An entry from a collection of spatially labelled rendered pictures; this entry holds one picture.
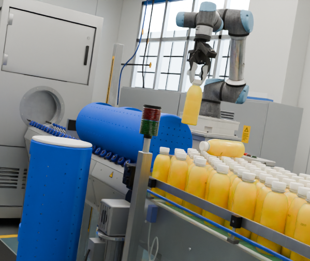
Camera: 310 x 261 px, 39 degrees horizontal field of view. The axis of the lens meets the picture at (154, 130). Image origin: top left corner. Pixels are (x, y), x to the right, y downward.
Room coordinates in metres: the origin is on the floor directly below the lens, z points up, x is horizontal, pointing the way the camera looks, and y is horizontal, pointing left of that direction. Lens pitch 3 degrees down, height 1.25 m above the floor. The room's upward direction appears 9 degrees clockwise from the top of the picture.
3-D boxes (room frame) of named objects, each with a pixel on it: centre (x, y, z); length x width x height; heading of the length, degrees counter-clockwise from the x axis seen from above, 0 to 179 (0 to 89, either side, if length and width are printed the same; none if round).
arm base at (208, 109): (2.63, -0.31, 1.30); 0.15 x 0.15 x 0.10
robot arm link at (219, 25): (2.06, -0.18, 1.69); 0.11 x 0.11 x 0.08; 65
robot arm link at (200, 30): (1.96, -0.15, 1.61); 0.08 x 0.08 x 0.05
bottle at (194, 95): (1.93, -0.15, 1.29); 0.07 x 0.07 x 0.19
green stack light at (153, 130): (1.48, 0.02, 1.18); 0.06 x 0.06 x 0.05
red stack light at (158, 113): (1.48, 0.02, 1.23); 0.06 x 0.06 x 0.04
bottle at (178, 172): (1.65, -0.11, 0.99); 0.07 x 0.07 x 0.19
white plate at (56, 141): (2.04, 0.42, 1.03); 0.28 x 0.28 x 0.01
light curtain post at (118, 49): (3.45, 0.38, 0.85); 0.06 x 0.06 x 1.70; 31
